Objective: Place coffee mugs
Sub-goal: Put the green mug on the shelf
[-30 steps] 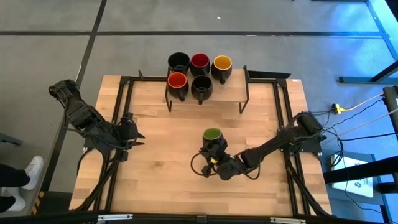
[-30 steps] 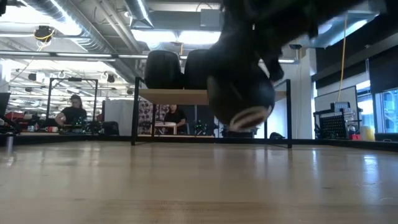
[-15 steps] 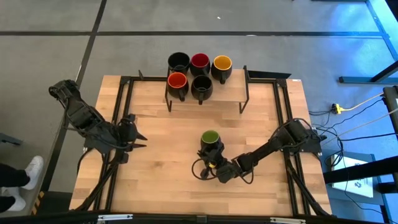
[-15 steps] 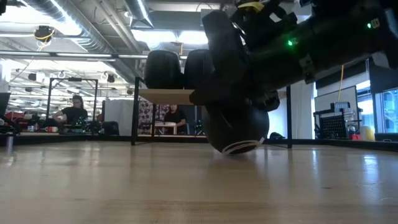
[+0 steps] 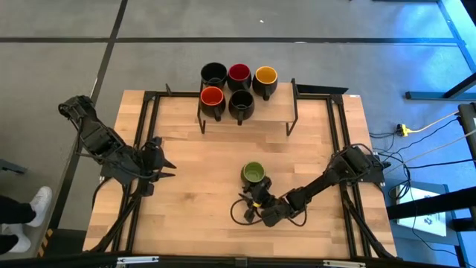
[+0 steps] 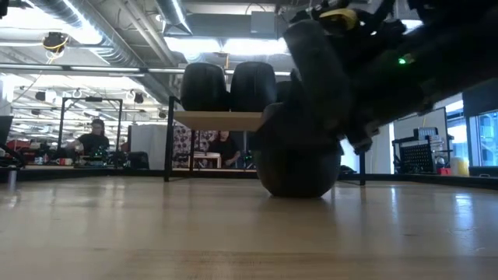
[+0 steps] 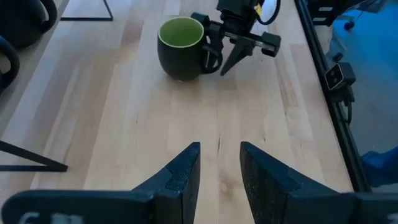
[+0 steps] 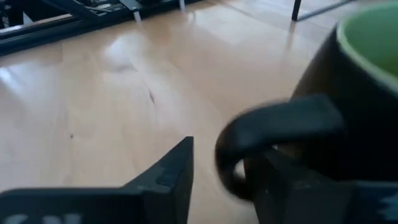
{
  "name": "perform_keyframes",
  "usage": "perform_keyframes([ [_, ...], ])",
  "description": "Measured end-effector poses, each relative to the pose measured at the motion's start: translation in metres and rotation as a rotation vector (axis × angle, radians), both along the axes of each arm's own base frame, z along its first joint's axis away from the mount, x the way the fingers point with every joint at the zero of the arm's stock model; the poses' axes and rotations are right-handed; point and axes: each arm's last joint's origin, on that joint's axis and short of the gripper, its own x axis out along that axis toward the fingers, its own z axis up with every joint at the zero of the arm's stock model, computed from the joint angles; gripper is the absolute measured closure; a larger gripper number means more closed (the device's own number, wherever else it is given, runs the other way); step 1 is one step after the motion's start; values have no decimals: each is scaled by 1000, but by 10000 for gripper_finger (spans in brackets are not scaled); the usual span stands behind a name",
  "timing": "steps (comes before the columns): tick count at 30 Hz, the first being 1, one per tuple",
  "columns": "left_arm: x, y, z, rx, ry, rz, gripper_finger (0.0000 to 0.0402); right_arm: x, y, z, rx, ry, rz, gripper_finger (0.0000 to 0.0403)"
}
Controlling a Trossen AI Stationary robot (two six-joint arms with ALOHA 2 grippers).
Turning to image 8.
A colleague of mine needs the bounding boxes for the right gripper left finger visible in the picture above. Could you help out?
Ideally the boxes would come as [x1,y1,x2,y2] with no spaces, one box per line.
[0,136,195,224]

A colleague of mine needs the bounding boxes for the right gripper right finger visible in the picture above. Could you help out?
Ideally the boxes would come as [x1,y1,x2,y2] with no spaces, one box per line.
[244,147,398,224]

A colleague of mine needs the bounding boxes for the black mug green inside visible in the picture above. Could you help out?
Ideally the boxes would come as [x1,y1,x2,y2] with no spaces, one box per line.
[214,0,398,202]

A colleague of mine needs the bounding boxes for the wooden shelf black metal legs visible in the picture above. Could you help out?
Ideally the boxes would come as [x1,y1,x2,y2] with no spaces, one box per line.
[290,0,358,22]

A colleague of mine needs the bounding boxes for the black extrusion table frame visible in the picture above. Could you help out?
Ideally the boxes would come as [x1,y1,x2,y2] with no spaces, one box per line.
[0,0,205,57]

